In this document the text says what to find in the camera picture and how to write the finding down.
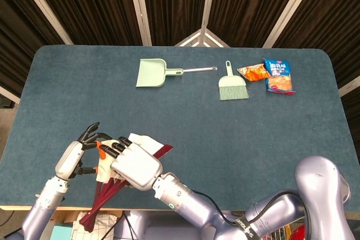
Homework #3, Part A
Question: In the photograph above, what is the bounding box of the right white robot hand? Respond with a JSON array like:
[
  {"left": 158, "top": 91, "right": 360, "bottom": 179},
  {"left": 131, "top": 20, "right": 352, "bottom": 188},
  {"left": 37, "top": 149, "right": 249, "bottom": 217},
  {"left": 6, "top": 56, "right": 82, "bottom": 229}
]
[{"left": 97, "top": 136, "right": 164, "bottom": 191}]

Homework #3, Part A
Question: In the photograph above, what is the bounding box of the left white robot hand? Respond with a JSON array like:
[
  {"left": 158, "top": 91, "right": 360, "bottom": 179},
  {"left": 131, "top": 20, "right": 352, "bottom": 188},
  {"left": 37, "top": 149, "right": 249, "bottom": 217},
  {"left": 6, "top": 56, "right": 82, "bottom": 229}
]
[{"left": 54, "top": 121, "right": 114, "bottom": 180}]

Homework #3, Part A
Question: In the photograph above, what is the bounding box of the red ribbed paper folding fan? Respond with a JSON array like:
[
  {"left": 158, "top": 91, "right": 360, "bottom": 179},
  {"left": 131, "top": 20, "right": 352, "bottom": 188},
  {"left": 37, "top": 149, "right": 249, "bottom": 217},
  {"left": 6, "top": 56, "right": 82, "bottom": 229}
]
[{"left": 78, "top": 132, "right": 174, "bottom": 234}]

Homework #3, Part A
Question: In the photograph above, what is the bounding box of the green hand brush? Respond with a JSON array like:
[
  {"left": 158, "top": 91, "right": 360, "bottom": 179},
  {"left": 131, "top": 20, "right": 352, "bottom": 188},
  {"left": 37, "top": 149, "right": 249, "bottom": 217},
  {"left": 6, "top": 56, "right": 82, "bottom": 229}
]
[{"left": 218, "top": 60, "right": 250, "bottom": 101}]

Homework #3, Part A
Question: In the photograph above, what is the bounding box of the brown cardboard box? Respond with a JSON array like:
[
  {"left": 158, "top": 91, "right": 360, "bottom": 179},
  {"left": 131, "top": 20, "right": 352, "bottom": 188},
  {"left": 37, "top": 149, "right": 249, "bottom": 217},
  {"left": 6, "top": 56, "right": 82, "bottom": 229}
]
[{"left": 52, "top": 210, "right": 82, "bottom": 225}]

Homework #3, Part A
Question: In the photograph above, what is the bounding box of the white checked cloth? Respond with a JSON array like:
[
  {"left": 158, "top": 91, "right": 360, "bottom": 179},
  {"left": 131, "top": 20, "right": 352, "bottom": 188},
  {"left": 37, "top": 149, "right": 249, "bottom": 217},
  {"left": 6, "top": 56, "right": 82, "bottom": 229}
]
[{"left": 70, "top": 211, "right": 119, "bottom": 240}]

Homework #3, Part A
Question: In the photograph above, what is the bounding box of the lilac robot torso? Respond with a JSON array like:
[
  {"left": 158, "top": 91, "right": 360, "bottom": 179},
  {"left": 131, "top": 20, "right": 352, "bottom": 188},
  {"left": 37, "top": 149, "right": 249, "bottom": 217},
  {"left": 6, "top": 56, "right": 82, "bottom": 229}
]
[{"left": 114, "top": 210, "right": 223, "bottom": 240}]

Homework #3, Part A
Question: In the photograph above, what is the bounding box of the blue felt table cover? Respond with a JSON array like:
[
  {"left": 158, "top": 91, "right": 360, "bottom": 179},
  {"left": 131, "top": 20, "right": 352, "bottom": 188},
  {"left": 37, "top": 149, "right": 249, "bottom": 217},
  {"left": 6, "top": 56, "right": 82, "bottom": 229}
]
[{"left": 0, "top": 44, "right": 360, "bottom": 212}]

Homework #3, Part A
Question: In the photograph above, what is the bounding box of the teal box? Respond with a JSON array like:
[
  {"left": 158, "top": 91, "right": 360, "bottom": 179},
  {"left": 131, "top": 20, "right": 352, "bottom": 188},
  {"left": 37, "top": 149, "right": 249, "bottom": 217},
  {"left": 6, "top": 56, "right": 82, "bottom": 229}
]
[{"left": 49, "top": 224, "right": 74, "bottom": 240}]

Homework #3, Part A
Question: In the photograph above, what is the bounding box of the green plastic dustpan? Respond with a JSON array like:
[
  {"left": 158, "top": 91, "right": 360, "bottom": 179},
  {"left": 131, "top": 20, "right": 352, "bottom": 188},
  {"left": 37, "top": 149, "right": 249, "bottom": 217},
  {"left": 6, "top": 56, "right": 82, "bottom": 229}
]
[{"left": 136, "top": 58, "right": 185, "bottom": 88}]

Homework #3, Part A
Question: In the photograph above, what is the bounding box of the orange snack bag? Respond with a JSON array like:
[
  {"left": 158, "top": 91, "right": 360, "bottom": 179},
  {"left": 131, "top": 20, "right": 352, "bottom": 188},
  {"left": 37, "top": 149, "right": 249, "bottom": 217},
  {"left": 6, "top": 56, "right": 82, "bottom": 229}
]
[{"left": 236, "top": 62, "right": 271, "bottom": 83}]

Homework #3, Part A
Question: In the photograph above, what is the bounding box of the blue snack bag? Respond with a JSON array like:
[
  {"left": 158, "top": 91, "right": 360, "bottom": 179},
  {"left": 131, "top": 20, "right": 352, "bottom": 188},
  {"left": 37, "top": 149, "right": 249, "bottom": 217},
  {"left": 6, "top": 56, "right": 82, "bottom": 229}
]
[{"left": 263, "top": 57, "right": 296, "bottom": 95}]

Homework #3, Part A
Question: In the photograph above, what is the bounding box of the red round ball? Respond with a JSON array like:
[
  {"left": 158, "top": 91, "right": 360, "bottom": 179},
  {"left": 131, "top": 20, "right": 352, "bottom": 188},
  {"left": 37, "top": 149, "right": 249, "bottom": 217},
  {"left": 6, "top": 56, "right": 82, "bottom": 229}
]
[{"left": 289, "top": 224, "right": 307, "bottom": 240}]

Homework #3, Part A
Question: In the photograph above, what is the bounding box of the black torso cable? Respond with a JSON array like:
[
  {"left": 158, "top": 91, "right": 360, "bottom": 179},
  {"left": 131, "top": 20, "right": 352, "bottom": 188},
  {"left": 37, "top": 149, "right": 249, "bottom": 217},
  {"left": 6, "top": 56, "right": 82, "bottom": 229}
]
[{"left": 103, "top": 211, "right": 133, "bottom": 240}]

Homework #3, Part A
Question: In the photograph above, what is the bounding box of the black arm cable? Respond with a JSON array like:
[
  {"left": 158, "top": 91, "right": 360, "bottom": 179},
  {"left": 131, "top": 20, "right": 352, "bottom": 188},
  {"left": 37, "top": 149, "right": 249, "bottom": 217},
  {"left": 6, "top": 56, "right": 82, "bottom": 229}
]
[{"left": 193, "top": 190, "right": 310, "bottom": 231}]

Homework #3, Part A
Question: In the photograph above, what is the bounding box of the white partition frame foot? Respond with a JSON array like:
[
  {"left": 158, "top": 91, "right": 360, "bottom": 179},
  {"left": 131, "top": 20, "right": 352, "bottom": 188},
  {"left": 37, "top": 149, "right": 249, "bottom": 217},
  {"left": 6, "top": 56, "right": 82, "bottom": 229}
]
[{"left": 174, "top": 28, "right": 231, "bottom": 48}]

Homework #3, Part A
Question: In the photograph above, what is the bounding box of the metal wire cart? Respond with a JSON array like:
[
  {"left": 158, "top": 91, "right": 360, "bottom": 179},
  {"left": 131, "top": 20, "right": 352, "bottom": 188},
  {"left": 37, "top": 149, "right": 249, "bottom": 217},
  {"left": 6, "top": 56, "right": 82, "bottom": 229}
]
[{"left": 268, "top": 221, "right": 292, "bottom": 240}]

